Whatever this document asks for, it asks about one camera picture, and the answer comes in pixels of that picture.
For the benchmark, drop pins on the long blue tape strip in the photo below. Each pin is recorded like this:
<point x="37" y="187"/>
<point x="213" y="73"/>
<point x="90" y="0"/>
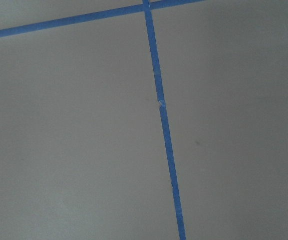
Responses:
<point x="164" y="118"/>

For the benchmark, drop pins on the crossing blue tape strip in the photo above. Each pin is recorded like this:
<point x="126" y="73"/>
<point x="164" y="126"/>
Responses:
<point x="88" y="17"/>

